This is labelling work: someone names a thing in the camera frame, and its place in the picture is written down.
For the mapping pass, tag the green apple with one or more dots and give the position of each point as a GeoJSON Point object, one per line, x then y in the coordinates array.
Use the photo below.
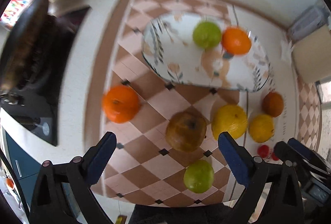
{"type": "Point", "coordinates": [207, 35]}
{"type": "Point", "coordinates": [199, 177]}

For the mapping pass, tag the brown pear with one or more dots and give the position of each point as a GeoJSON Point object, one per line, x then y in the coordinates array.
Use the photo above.
{"type": "Point", "coordinates": [185, 131]}

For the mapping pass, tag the checkered brown table mat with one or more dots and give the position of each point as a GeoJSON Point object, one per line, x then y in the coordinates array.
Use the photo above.
{"type": "Point", "coordinates": [145, 169]}

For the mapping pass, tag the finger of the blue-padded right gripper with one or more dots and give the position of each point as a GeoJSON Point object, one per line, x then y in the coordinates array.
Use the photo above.
{"type": "Point", "coordinates": [284, 201]}

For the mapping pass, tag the red cherry tomato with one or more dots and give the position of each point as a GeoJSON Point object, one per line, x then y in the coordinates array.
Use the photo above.
{"type": "Point", "coordinates": [274, 157]}
{"type": "Point", "coordinates": [263, 151]}

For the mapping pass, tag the yellow pear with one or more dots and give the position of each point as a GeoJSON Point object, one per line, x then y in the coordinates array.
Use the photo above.
{"type": "Point", "coordinates": [229, 118]}

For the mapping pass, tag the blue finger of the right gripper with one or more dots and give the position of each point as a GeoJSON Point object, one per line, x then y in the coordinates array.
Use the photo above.
{"type": "Point", "coordinates": [301, 149]}

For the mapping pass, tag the cream utensil holder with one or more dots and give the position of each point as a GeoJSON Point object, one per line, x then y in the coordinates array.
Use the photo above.
{"type": "Point", "coordinates": [311, 55]}

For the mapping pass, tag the orange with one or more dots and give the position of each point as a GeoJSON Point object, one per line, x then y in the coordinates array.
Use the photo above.
{"type": "Point", "coordinates": [235, 41]}
{"type": "Point", "coordinates": [120, 104]}

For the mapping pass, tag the floral oval ceramic plate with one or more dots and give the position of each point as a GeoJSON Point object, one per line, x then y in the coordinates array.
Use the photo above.
{"type": "Point", "coordinates": [169, 50]}

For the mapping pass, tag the grey spray can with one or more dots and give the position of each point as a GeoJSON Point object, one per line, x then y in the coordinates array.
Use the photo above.
{"type": "Point", "coordinates": [307, 22]}

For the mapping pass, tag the black frying pan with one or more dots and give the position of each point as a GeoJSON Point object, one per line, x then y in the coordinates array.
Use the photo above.
{"type": "Point", "coordinates": [20, 42]}

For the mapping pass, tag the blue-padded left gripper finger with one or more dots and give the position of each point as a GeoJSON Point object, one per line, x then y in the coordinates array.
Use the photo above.
{"type": "Point", "coordinates": [49, 203]}

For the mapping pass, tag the white folded tissue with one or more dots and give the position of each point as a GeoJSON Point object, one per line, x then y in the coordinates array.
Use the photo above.
{"type": "Point", "coordinates": [286, 52]}

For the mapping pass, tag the dark orange fruit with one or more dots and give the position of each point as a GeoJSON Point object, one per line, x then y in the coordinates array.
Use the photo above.
{"type": "Point", "coordinates": [273, 104]}

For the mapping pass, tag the yellow orange fruit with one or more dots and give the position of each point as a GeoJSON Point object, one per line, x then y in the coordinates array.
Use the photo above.
{"type": "Point", "coordinates": [261, 128]}

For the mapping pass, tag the black gas stove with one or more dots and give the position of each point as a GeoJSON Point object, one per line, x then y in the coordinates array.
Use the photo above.
{"type": "Point", "coordinates": [34, 101]}

